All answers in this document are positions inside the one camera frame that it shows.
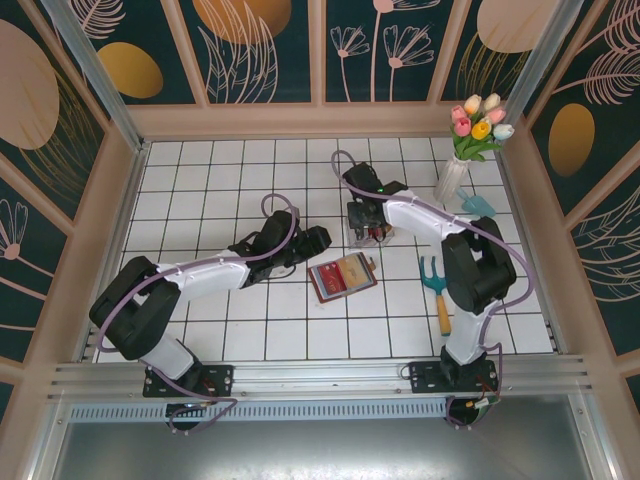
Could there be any beige credit card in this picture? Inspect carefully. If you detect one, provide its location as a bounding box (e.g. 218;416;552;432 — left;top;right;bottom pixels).
339;258;370;290

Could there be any brown-red book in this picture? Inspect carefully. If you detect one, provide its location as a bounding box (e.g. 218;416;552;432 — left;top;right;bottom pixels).
308;253;380;303

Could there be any white ribbed vase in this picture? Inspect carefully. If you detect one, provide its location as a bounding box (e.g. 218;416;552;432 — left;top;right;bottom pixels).
433;152;472;204

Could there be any light blue toy trowel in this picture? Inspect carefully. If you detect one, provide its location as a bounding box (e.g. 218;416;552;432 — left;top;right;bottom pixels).
455;188;498;220

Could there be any colourful tulip bouquet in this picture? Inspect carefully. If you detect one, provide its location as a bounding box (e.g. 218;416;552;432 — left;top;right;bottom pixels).
449;93;516;164

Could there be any green circuit board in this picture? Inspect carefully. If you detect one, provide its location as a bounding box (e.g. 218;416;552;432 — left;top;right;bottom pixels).
469;396;502;417

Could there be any grey metal sheet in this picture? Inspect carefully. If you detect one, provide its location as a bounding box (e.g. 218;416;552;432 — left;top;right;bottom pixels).
29;394;621;480

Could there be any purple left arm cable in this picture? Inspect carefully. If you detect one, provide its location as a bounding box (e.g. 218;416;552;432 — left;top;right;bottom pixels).
97;193;300;435

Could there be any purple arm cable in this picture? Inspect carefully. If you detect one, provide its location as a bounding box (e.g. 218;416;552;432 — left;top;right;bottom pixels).
97;193;300;435
331;148;536;431

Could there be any teal garden fork wooden handle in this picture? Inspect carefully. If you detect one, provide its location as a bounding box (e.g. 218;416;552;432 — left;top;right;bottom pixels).
418;255;454;336

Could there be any aluminium mounting rail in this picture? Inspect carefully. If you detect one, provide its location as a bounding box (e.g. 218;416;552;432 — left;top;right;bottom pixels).
47;353;595;402

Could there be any aluminium table edge rail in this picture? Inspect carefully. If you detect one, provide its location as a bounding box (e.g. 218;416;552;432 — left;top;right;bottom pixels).
74;142;151;362
494;149;565;354

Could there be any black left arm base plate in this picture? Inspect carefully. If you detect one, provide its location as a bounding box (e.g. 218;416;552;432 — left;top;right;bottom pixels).
143;364;235;399

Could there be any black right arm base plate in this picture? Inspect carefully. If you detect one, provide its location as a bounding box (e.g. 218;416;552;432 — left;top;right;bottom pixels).
408;360;501;395

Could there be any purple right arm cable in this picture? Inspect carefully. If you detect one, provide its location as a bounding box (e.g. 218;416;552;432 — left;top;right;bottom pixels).
331;148;536;431

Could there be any slotted grey cable duct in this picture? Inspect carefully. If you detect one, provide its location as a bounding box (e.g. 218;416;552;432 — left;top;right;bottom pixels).
67;402;451;422

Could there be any aluminium corner post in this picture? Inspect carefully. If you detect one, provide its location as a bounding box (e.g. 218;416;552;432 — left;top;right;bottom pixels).
39;0;147;154
502;0;564;124

